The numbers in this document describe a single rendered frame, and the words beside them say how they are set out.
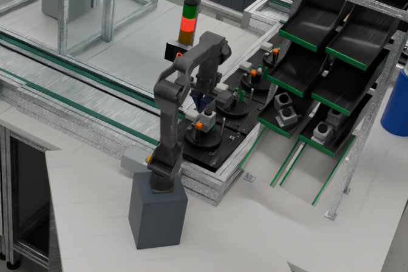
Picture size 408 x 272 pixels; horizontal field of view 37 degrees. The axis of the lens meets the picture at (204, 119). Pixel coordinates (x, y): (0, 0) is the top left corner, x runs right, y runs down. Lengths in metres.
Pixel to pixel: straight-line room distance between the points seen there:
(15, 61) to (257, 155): 1.15
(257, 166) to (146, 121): 0.52
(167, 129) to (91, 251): 0.48
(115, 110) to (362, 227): 1.03
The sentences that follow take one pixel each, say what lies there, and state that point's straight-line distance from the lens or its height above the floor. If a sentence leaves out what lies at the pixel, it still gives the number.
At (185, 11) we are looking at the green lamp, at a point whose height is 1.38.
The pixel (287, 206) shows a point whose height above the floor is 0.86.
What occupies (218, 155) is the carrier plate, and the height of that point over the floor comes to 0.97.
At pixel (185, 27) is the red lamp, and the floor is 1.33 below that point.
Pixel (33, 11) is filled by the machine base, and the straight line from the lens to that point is 3.24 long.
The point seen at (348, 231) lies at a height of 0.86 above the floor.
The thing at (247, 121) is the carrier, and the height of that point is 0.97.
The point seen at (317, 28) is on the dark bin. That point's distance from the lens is 1.87.
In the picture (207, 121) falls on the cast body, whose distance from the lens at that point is 2.17.
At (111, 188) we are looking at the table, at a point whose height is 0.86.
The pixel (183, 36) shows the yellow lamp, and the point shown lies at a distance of 2.21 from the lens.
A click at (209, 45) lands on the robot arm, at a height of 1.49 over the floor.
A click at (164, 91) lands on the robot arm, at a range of 1.61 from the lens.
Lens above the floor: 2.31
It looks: 35 degrees down
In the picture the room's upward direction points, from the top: 11 degrees clockwise
